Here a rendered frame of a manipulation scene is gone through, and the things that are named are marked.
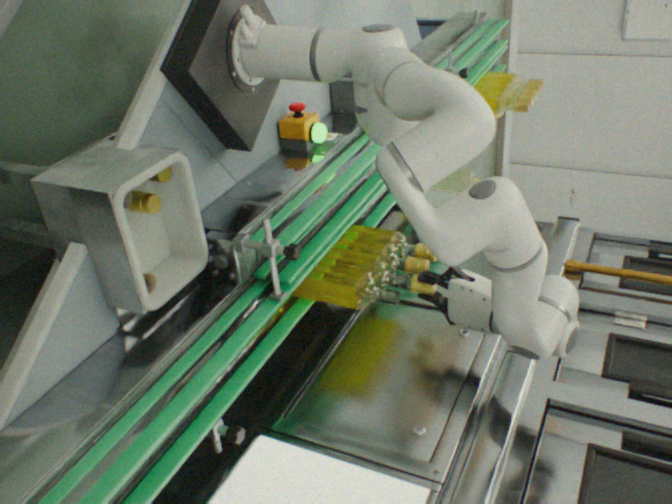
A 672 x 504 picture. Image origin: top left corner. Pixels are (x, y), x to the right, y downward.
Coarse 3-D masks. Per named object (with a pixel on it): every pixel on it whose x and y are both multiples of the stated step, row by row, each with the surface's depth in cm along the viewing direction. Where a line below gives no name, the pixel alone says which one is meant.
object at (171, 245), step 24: (120, 192) 96; (168, 192) 113; (192, 192) 112; (120, 216) 97; (144, 216) 112; (168, 216) 116; (192, 216) 114; (144, 240) 113; (168, 240) 119; (192, 240) 117; (144, 264) 114; (168, 264) 117; (192, 264) 117; (144, 288) 104; (168, 288) 111
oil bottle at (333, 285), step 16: (320, 272) 130; (336, 272) 130; (352, 272) 129; (304, 288) 131; (320, 288) 129; (336, 288) 127; (352, 288) 126; (368, 288) 126; (336, 304) 129; (352, 304) 127; (368, 304) 127
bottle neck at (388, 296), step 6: (378, 288) 126; (384, 288) 126; (378, 294) 126; (384, 294) 125; (390, 294) 125; (396, 294) 125; (378, 300) 126; (384, 300) 125; (390, 300) 125; (396, 300) 126
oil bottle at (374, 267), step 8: (328, 256) 135; (336, 256) 135; (344, 256) 135; (352, 256) 135; (360, 256) 134; (320, 264) 134; (328, 264) 133; (336, 264) 133; (344, 264) 132; (352, 264) 132; (360, 264) 132; (368, 264) 132; (376, 264) 131; (384, 264) 132; (360, 272) 130; (368, 272) 130; (376, 272) 130; (384, 272) 131; (376, 280) 130
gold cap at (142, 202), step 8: (136, 192) 108; (144, 192) 108; (136, 200) 107; (144, 200) 106; (152, 200) 107; (160, 200) 109; (128, 208) 108; (136, 208) 107; (144, 208) 106; (152, 208) 107
